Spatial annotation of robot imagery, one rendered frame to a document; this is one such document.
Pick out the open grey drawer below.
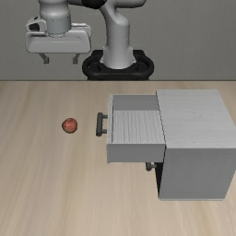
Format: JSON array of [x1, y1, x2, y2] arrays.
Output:
[[95, 93, 167, 164]]

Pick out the grey cabinet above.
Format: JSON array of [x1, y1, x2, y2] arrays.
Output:
[[145, 88, 236, 202]]

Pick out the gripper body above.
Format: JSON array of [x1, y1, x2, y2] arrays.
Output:
[[25, 16, 92, 55]]

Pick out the red peach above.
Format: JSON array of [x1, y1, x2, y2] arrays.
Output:
[[61, 117, 78, 135]]

